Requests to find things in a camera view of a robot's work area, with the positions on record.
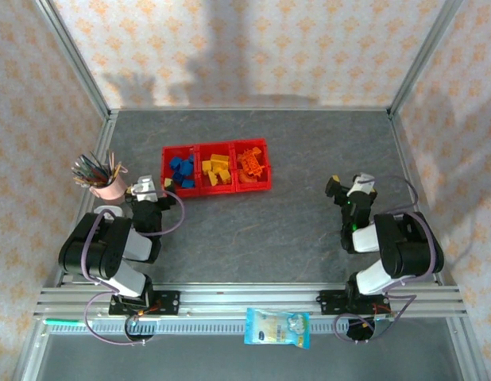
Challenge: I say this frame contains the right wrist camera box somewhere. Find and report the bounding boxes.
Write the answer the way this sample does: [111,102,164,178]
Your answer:
[346,171,377,196]

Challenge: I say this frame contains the blue snack packet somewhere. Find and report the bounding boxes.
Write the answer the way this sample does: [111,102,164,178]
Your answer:
[244,307,311,350]

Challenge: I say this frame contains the red orange power wires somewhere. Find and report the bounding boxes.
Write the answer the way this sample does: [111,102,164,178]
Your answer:
[137,300,164,318]
[370,303,394,322]

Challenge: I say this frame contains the yellow pencil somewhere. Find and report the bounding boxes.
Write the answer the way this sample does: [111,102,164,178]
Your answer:
[108,160,122,187]

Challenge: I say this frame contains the pink cup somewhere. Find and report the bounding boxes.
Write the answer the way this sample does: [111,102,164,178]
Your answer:
[89,174,130,206]

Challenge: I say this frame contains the white slotted cable duct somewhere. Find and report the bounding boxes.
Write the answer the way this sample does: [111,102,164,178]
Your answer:
[42,319,376,335]

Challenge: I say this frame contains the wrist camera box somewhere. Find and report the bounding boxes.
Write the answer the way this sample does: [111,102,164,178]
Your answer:
[346,171,377,196]
[127,175,157,202]

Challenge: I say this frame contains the aluminium frame leg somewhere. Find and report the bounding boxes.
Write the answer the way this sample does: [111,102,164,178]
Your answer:
[13,333,50,381]
[447,317,489,381]

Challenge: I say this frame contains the orange lego chassis piece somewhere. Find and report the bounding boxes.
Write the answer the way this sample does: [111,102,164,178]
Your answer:
[236,147,267,178]

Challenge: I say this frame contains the aluminium frame post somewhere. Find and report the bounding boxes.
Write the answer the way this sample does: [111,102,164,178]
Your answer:
[388,0,466,120]
[33,0,114,120]

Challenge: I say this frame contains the teal pen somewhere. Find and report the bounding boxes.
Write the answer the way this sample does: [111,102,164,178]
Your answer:
[81,153,107,183]

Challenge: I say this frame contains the white square clock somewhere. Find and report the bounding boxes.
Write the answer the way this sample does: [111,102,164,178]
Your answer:
[94,205,126,217]

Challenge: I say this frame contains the wide aluminium rail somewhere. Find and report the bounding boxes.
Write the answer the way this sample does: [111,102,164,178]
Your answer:
[33,284,468,319]

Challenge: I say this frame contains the red plastic bin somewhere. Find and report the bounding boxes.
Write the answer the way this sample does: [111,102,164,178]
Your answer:
[194,141,237,196]
[231,137,273,192]
[161,144,201,199]

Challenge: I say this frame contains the aluminium side rail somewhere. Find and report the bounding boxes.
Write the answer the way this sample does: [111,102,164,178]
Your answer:
[54,113,119,287]
[388,113,447,287]

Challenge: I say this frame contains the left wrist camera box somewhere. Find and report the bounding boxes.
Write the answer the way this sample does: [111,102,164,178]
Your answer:
[127,175,157,202]

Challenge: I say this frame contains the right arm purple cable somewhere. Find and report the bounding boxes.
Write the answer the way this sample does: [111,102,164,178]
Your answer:
[333,175,437,343]

